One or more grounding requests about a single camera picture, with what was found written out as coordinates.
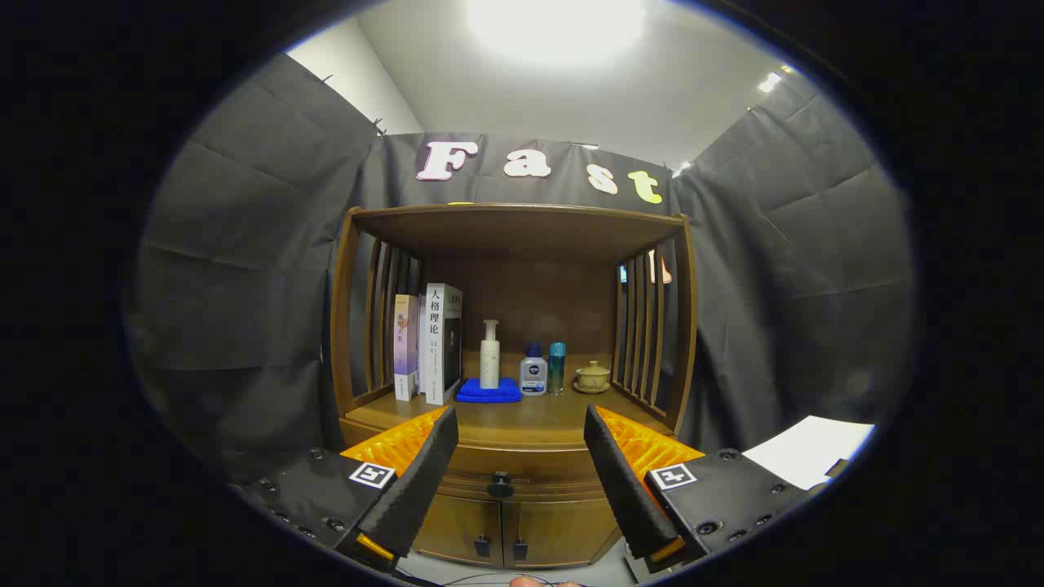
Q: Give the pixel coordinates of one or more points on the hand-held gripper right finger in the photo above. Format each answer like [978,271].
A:
[616,481]

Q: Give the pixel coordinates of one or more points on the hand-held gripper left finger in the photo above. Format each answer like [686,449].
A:
[428,473]

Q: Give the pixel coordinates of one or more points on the black round drawer knob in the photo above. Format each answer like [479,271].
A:
[500,485]

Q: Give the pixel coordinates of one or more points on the brown wooden drawer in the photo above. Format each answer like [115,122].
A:
[530,465]

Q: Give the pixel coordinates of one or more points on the wooden cabinet door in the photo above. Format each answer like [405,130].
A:
[563,526]
[457,522]

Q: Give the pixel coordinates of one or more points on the brown wooden countertop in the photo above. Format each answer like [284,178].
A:
[530,416]

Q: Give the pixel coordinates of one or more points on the brown wooden cabinet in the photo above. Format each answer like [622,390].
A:
[522,232]

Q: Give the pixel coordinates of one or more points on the blue folded cloth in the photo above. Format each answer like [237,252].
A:
[489,390]

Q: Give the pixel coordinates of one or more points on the ceramic lidded teacup with saucer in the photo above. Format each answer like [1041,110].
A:
[592,378]

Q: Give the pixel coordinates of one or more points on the purple book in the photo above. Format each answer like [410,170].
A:
[405,346]

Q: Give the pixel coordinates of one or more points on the teal blue bottle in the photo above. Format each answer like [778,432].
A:
[556,367]

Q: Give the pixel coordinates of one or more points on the white pump bottle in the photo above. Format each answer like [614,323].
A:
[489,359]

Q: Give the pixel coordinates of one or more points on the white book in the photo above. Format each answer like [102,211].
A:
[436,342]

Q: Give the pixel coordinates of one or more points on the white bottle with blue cap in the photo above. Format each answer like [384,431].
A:
[533,377]

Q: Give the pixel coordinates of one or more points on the black backdrop cloth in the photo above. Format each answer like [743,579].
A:
[245,285]

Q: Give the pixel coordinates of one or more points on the small ceiling spotlight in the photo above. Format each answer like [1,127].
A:
[771,81]

